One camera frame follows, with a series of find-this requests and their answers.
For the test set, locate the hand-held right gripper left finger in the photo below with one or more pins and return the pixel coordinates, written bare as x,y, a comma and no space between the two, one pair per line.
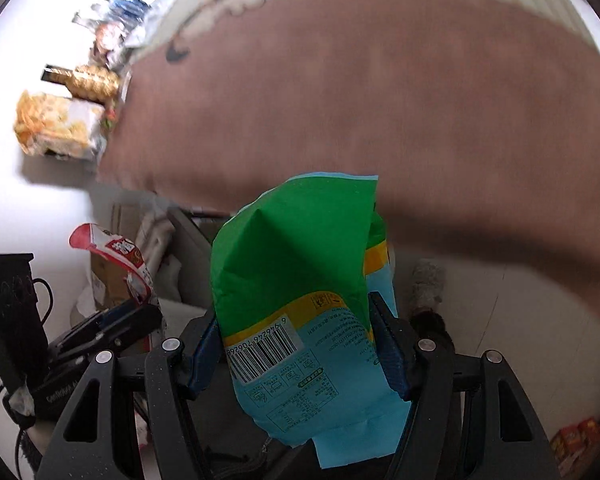
207,355

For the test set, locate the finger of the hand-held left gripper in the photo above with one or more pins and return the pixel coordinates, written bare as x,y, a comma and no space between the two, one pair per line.
120,327

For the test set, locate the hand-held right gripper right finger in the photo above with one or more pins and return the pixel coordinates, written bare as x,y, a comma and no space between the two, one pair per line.
387,347

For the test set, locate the red white snack wrapper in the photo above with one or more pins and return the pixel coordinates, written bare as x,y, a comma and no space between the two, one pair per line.
115,250

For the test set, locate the grey bin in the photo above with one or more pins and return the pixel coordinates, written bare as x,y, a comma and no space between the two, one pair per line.
192,260

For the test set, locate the green blue snack bag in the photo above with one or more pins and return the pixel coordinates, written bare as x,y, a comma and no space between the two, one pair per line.
290,260

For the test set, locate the grey fluffy object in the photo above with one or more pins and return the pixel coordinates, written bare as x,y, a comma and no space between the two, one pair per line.
427,280

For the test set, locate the white plastic bag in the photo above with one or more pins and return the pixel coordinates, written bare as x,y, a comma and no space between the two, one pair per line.
155,240

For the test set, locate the black electronic box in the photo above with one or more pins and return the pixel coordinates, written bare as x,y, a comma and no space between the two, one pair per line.
5,305

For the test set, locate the orange snack box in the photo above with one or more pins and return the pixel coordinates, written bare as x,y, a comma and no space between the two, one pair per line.
591,431
567,439

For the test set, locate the yellow chips bag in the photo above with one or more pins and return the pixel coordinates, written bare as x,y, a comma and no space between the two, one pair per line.
55,125

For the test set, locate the brown mat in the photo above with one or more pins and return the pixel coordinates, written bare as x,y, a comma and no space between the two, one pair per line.
355,110

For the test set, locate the gold foil snack packet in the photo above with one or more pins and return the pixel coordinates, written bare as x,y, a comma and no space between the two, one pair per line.
92,82

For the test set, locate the pile of silver snack packets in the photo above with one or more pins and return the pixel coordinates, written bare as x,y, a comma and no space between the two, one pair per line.
125,15

